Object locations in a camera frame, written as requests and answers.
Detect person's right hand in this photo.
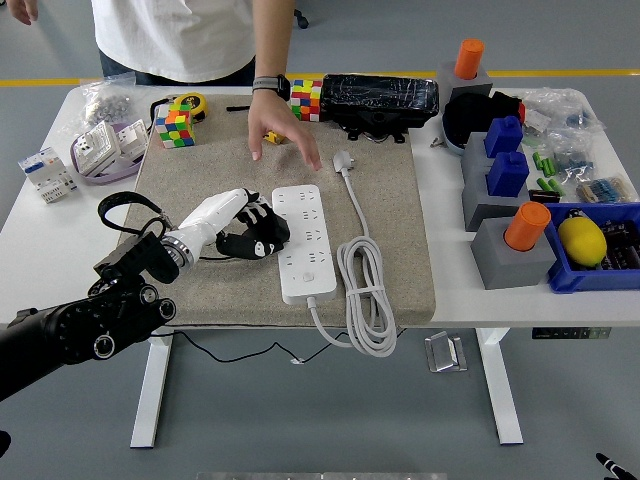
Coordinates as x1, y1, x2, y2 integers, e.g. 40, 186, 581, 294
7, 0, 40, 26

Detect person's left hand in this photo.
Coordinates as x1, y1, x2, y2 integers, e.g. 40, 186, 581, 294
247, 89, 324, 172

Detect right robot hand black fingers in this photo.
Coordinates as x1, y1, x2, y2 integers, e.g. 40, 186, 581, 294
594, 452, 629, 480

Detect black plug adapter with cord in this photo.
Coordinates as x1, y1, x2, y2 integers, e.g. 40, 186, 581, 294
172, 212, 419, 365

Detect white power strip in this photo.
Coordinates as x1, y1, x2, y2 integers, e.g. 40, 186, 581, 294
270, 184, 337, 306

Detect rubik's cube with red stickers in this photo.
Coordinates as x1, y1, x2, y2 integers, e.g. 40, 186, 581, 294
289, 78, 324, 123

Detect black wrist watch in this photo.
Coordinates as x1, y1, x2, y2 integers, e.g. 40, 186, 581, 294
251, 73, 291, 95

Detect grey-brown mat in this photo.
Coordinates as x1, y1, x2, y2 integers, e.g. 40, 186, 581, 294
117, 93, 436, 330

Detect black and yellow tape measure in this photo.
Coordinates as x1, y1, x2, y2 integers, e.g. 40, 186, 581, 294
148, 92, 209, 124

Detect rubik's cube with green stickers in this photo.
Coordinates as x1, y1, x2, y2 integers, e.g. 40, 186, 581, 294
153, 102, 196, 150

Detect black wrapped case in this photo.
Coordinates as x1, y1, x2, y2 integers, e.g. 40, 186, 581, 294
319, 73, 440, 145

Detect clear bag of metal nuts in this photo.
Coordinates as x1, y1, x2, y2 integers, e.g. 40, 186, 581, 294
58, 72, 166, 136

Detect person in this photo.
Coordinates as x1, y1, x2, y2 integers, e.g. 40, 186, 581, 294
91, 0, 296, 87

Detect white table leg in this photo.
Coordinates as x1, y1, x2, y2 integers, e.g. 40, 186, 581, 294
474, 327, 525, 446
129, 328, 175, 450

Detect table height control panel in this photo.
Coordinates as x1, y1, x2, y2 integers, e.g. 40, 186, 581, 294
531, 327, 613, 341

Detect white circuit breaker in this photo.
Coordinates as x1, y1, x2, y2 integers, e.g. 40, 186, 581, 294
17, 147, 80, 205

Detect small grey block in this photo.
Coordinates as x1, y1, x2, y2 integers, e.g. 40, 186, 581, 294
436, 62, 494, 99

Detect light blue bowl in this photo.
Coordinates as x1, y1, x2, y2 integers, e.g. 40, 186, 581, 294
441, 112, 469, 157

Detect purple plastic tray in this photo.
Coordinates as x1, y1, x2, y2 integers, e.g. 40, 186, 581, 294
68, 118, 151, 187

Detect black fabric bundle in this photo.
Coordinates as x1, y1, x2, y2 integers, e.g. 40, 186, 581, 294
442, 91, 524, 146

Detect blue plastic bin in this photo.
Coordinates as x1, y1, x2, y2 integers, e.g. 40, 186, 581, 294
543, 202, 640, 295

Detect grey slotted block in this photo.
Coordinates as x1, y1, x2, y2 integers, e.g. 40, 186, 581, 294
461, 172, 531, 232
460, 132, 501, 181

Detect tall orange cylinder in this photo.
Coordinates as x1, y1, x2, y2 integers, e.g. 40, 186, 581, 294
453, 38, 485, 81

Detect blue plastic peg block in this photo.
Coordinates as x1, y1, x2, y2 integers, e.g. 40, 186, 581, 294
483, 115, 524, 159
485, 151, 530, 199

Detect black electronic parts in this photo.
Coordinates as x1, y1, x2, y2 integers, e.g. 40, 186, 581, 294
597, 219, 640, 271

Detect large grey block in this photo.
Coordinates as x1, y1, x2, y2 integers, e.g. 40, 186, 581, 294
469, 217, 557, 291

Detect yellow lemon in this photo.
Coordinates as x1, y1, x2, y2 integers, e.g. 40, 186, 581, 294
557, 213, 608, 267

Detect wide orange cylinder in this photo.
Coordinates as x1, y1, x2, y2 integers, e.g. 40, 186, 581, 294
503, 201, 552, 253

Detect clear bag of resistors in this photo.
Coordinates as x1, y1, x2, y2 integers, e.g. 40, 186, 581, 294
574, 173, 640, 205

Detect clear bag of small parts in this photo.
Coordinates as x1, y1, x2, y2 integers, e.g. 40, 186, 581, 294
522, 88, 609, 136

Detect clear bag of blue parts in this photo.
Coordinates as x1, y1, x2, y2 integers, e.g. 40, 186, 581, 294
547, 127, 604, 176

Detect yellow tape measure with strap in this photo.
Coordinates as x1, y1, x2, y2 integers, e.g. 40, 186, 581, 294
225, 103, 287, 146

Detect white power strip cable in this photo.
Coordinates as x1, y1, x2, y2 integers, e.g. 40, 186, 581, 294
305, 149, 399, 359

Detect white wall switch panel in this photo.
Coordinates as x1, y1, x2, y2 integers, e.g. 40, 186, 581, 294
117, 119, 150, 161

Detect white wall socket panel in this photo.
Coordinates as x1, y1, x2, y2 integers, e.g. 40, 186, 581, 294
74, 121, 124, 176

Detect metal bracket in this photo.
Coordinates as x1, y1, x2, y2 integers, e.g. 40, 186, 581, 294
423, 331, 470, 374

